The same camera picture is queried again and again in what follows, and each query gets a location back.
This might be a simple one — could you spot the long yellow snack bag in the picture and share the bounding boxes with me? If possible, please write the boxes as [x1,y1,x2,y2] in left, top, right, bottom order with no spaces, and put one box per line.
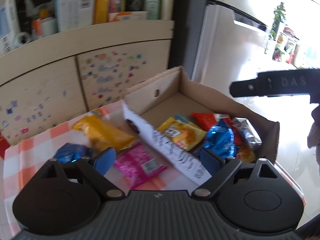
[72,109,137,153]

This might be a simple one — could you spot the dark blue foil snack bag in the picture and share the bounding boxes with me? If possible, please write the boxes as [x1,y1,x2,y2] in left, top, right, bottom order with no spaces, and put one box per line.
[53,143,92,164]

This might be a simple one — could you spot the pink snack packet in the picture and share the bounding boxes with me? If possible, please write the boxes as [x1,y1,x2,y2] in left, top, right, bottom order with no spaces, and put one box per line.
[114,142,168,189]

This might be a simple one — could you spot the blue snack packet in box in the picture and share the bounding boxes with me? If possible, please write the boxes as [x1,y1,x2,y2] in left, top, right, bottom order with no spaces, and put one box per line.
[202,119,236,159]

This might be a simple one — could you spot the yellow snack packet in box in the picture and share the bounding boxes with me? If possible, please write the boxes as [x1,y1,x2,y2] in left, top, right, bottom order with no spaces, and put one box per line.
[157,117,206,151]

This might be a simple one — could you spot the red snack packet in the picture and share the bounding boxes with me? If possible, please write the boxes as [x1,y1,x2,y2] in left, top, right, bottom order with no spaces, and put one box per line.
[191,112,217,132]

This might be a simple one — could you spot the silver foil snack packet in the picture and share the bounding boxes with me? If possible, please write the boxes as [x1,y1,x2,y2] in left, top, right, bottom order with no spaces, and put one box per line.
[232,118,262,151]

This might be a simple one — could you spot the green potted plant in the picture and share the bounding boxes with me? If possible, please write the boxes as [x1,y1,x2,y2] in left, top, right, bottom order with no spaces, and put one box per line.
[269,2,286,40]

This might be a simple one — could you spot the cardboard box with white flap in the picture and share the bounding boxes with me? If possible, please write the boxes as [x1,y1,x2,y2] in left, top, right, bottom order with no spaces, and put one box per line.
[122,67,280,185]

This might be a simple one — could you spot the orange white checkered tablecloth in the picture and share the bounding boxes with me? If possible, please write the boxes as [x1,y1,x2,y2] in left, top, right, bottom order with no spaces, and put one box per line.
[2,101,306,238]

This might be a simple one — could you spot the white refrigerator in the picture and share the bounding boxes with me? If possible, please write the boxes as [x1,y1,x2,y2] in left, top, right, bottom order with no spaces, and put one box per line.
[191,0,319,90]

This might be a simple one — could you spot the beige cabinet with stickers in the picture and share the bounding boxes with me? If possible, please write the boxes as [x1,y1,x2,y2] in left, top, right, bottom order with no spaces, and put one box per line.
[1,20,174,145]

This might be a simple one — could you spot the red box on floor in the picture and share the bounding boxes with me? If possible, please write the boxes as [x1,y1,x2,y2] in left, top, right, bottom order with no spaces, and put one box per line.
[0,135,10,159]

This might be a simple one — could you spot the orange book on shelf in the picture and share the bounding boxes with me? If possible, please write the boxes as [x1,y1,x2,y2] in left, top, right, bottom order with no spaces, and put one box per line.
[93,0,110,24]

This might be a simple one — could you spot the white box on shelf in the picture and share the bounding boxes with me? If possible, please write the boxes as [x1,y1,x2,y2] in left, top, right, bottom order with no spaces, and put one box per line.
[55,0,95,32]

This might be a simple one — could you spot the green bottle on shelf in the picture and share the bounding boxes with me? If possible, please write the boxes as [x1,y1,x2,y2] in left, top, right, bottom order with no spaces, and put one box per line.
[143,0,162,20]

